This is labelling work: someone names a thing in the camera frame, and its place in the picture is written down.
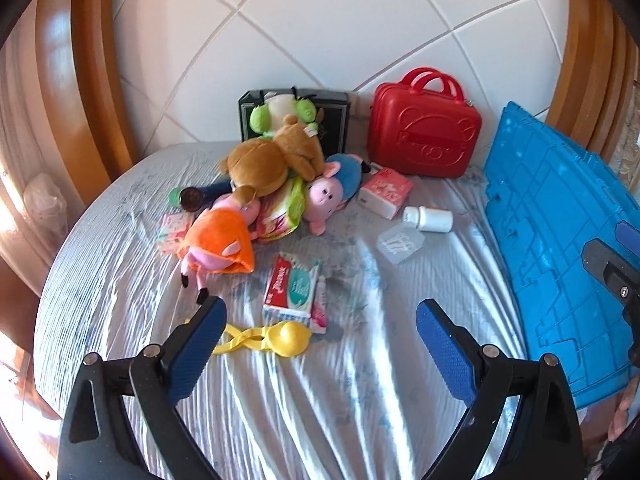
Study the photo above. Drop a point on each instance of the red carry case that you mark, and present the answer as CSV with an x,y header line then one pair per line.
x,y
425,135

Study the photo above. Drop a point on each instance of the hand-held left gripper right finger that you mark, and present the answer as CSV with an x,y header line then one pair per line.
x,y
447,355

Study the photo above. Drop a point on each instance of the small white pill bottle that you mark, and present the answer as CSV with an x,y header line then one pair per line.
x,y
430,219

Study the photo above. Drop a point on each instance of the pig plush orange dress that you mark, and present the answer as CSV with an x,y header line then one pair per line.
x,y
220,240

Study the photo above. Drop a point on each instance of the green plush toy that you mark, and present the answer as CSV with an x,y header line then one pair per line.
x,y
262,115

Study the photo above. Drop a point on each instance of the white plastic bag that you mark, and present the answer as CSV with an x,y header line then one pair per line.
x,y
45,200

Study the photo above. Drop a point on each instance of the pink white toothpaste tube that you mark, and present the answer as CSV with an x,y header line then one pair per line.
x,y
320,305

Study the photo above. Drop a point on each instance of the pink wipes packet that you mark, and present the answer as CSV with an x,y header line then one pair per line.
x,y
172,230

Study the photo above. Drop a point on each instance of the pink tissue packet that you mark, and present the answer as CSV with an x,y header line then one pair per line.
x,y
385,192

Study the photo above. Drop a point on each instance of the brown glass bottle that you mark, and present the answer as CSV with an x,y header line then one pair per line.
x,y
192,199

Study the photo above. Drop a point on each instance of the brown bear plush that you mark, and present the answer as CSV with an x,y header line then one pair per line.
x,y
275,160

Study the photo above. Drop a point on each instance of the wooden headboard white padding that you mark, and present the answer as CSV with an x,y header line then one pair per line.
x,y
95,85

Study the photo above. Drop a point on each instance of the person's right forearm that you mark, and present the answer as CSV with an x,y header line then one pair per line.
x,y
622,412

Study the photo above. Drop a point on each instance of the green and pink packet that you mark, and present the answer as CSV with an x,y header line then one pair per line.
x,y
280,210

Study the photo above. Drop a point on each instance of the red teal toothpaste box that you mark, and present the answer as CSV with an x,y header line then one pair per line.
x,y
292,285

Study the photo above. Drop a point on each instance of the pig plush blue outfit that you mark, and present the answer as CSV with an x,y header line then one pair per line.
x,y
325,192

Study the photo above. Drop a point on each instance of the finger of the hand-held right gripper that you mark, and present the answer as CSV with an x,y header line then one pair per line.
x,y
615,275
629,235

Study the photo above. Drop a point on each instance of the blue plastic crate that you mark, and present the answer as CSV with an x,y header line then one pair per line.
x,y
550,260

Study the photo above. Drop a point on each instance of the sheer patterned curtain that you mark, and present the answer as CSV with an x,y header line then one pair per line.
x,y
20,170

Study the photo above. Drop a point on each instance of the yellow plastic scoop tongs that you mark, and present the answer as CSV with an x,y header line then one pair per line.
x,y
280,340

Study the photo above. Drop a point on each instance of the black gift box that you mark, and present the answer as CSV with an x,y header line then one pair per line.
x,y
250,125

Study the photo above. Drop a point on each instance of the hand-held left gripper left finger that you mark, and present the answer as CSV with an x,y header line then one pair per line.
x,y
195,355

